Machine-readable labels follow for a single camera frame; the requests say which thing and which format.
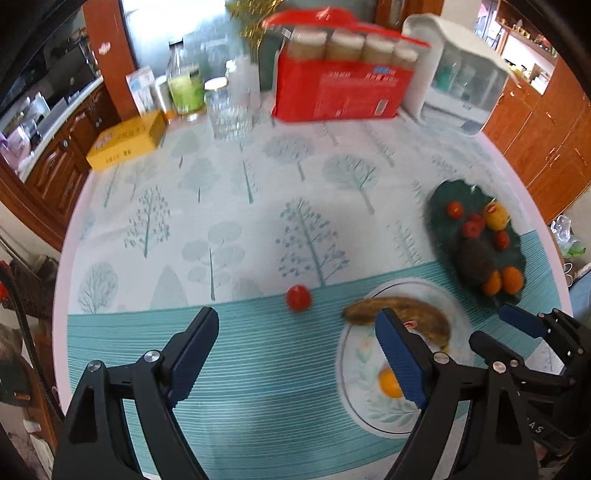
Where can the orange tangerine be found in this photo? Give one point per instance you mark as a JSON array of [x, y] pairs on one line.
[[512, 279]]

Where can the yellow-orange citrus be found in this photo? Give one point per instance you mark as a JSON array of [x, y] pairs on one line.
[[389, 383]]

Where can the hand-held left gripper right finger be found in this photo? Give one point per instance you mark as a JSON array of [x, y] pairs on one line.
[[401, 364]]

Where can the clear plastic bag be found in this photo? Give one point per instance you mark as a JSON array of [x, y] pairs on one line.
[[565, 235]]

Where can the yellow cardboard box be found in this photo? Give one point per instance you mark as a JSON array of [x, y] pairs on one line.
[[127, 138]]

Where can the red tomato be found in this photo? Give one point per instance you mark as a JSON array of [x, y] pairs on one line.
[[502, 240], [455, 210], [298, 297]]

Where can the clear glass jar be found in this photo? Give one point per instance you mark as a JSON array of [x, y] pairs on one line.
[[228, 110]]

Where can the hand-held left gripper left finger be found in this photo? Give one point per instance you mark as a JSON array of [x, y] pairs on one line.
[[191, 364]]

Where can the blue and white carton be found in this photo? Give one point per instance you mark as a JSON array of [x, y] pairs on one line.
[[142, 90]]

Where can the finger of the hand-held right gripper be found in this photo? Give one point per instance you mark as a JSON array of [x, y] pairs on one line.
[[524, 319], [494, 348]]

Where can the large orange with sticker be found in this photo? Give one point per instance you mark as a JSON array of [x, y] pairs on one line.
[[496, 216]]

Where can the white floral plate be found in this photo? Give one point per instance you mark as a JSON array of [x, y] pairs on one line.
[[364, 369]]

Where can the bottle with green label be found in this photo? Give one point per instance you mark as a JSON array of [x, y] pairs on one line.
[[186, 90]]

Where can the small red apple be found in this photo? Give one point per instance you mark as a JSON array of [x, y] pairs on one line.
[[473, 227]]

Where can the wooden kitchen cabinet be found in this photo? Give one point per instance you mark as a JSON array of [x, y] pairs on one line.
[[64, 157]]

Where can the dark green leaf plate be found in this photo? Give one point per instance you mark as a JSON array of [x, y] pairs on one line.
[[443, 203]]

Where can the spotted brown banana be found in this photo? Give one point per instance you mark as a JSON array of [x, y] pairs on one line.
[[364, 310]]

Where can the red drink multipack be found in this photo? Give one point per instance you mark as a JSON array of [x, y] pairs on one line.
[[337, 87]]

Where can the white countertop cabinet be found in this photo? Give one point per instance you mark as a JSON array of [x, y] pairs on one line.
[[461, 78]]

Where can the wooden sideboard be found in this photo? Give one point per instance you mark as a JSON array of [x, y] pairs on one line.
[[545, 138]]

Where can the small orange kumquat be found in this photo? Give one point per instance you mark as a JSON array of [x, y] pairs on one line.
[[491, 282]]

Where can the tree print tablecloth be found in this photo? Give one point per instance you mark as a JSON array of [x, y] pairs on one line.
[[207, 221]]

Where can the dark avocado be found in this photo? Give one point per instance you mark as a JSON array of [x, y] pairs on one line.
[[478, 261]]

